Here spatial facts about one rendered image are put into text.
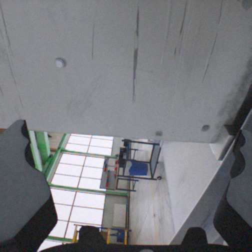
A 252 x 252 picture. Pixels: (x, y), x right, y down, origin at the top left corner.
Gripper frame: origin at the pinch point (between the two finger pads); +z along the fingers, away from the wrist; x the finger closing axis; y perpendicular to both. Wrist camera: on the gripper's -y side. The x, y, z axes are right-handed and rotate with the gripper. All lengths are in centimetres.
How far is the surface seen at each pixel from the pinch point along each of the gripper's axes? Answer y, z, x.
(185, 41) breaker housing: -4.1, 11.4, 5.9
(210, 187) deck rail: 17.3, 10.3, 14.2
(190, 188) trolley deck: 34.9, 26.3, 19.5
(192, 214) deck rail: 26.2, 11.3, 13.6
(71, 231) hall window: 835, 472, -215
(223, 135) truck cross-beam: 7.8, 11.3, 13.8
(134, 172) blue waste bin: 396, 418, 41
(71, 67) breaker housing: -0.3, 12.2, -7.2
